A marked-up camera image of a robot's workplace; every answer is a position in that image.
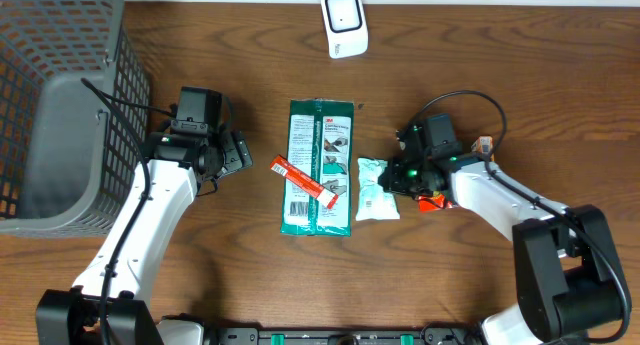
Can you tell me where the red snack bag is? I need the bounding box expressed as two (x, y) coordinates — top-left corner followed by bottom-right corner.
(418, 194), (454, 213)

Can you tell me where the white green wipes pack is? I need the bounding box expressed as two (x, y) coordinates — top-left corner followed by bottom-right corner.
(356, 158), (400, 221)

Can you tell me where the red Nescafe coffee sachet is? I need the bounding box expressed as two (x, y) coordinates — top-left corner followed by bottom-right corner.
(270, 155), (339, 209)

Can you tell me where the small orange carton box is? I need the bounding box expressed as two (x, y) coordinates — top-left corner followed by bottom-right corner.
(471, 136), (494, 156)

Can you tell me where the green gloves package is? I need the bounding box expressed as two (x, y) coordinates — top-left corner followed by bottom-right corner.
(280, 99), (354, 237)

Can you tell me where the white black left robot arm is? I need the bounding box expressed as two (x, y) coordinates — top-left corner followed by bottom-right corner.
(36, 130), (252, 344)

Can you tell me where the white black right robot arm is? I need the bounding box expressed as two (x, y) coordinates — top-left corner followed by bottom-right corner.
(379, 154), (632, 344)

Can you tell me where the white barcode scanner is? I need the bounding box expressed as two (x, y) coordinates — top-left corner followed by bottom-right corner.
(320, 0), (369, 59)

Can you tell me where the grey plastic mesh basket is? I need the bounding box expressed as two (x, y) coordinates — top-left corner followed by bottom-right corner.
(1, 0), (150, 238)

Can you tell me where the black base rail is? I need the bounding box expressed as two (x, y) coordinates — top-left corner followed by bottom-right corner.
(149, 326), (486, 345)

